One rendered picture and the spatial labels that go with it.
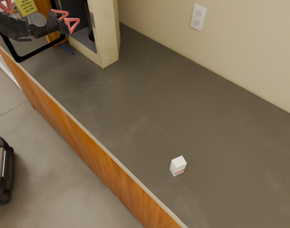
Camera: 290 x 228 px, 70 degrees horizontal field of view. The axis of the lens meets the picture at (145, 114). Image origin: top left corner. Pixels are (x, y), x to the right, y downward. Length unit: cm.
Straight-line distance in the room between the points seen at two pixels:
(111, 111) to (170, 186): 41
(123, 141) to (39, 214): 116
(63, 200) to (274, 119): 151
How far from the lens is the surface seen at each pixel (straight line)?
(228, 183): 82
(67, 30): 107
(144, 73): 112
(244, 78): 117
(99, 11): 102
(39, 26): 98
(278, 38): 103
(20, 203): 195
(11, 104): 260
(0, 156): 191
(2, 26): 98
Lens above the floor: 166
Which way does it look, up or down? 51 degrees down
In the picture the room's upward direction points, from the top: 1 degrees clockwise
